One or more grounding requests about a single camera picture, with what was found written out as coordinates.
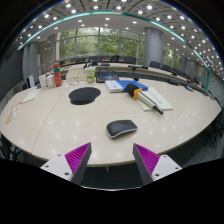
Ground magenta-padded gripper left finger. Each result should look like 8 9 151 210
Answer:
39 142 93 186

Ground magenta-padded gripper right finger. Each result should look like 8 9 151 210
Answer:
132 143 183 186

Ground black computer mouse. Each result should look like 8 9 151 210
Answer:
106 119 138 140

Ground black mouse pad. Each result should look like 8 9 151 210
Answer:
68 86 102 106

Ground pale green booklet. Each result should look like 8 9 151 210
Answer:
136 87 174 112

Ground red and white leaflet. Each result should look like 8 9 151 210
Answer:
4 100 24 125

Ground colourful sticker sheet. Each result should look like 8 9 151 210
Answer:
63 80 88 88

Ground white cup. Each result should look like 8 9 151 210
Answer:
38 74 48 90
46 73 55 89

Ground red bottle with green band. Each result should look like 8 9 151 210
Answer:
52 62 63 88

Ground white cardboard box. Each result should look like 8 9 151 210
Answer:
65 68 88 83

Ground blue and white book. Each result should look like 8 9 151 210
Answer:
104 79 149 93

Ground paper cup with green print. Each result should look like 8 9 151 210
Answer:
85 68 97 84

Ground black gooseneck microphone console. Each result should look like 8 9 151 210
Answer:
95 68 120 84

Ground black desk microphone unit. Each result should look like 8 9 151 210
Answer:
128 64 149 71

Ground row of dark office chairs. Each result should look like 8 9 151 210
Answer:
58 54 208 93

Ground ceiling lights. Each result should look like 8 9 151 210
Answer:
18 0 224 73

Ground microphone with orange ring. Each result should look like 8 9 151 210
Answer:
125 83 165 116

